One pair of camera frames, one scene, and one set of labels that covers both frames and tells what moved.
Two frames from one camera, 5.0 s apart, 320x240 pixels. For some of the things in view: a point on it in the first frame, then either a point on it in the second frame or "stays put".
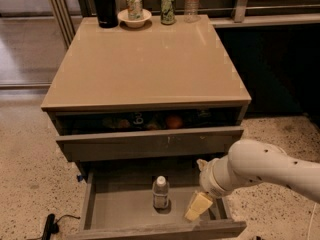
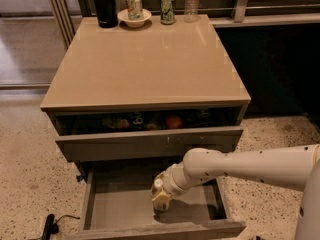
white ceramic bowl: (124, 17) stays put
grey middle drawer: (148, 202) stays put
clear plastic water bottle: (192, 2) stays put
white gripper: (209, 181) → (169, 184)
